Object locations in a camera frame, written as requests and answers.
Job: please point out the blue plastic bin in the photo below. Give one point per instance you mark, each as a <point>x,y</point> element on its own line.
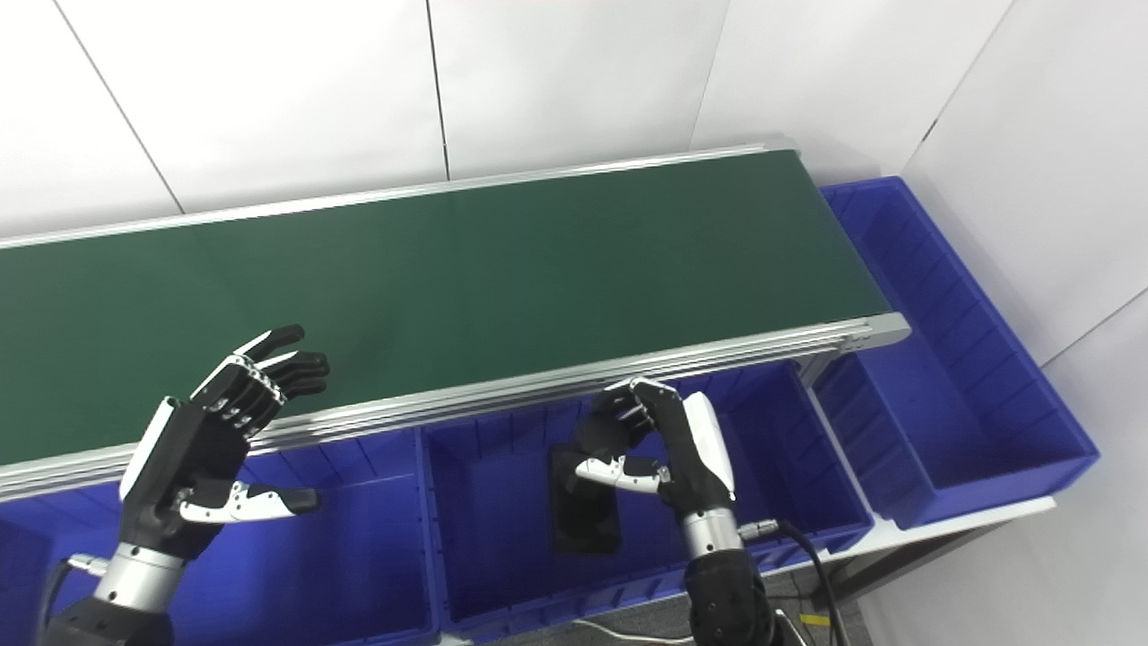
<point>502,538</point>
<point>942,422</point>
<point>314,574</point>

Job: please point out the black cylinder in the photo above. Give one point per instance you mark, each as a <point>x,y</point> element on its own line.
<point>587,520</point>

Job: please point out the green conveyor belt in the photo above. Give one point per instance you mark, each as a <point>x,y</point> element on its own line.
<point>538,390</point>
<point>448,269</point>

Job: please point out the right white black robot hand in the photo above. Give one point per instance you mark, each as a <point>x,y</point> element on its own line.
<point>695,458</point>

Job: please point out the aluminium conveyor leg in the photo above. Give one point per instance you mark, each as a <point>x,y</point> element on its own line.
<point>814,370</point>

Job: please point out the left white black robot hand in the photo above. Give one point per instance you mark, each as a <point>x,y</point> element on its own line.
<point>188,458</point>

